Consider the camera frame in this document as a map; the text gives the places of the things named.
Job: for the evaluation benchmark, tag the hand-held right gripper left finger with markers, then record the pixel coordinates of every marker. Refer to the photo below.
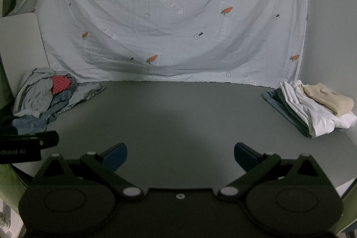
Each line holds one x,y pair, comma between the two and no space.
115,155

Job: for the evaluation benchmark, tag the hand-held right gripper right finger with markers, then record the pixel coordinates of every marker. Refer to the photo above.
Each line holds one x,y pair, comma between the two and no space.
242,154

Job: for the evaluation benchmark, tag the light grey knit garment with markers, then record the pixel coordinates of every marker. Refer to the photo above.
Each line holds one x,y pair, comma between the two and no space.
32,93

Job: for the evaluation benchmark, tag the stack of folded clothes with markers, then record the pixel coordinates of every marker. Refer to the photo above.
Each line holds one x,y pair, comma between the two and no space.
315,118

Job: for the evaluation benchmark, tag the light blue denim shorts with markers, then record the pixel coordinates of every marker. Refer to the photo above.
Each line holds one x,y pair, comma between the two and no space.
28,125

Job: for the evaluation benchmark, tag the light green cloth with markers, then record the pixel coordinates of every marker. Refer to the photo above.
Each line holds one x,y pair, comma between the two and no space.
11,185

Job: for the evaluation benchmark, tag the blue denim garment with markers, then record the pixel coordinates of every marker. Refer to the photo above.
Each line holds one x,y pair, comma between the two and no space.
57,104

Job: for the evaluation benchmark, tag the blue folded garment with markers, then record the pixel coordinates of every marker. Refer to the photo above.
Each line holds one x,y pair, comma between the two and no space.
273,102

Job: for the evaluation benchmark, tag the plaid cloth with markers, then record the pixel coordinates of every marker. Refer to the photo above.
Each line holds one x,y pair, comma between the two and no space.
71,105

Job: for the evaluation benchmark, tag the grey cloth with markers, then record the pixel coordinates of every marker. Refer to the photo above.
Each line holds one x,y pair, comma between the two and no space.
89,90

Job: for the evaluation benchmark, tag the white board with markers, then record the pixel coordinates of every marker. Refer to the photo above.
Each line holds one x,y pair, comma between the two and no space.
19,54

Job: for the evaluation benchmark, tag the beige folded garment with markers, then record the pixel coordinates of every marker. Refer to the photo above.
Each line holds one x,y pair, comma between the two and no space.
329,100

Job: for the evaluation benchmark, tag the carrot print backdrop sheet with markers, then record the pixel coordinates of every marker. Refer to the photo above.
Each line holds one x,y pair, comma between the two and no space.
173,9

